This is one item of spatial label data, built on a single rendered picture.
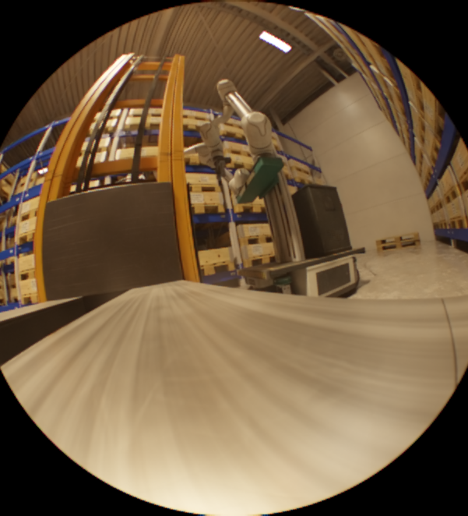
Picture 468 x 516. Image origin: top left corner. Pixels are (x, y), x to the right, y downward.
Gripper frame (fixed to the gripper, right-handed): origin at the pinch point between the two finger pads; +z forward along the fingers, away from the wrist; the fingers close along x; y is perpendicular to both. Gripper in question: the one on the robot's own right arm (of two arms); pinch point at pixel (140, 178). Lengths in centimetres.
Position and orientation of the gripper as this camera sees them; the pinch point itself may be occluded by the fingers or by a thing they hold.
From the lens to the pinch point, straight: 173.0
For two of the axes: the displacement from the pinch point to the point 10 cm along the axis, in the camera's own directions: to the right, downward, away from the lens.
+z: -1.7, 8.7, -4.6
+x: -3.9, 3.7, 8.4
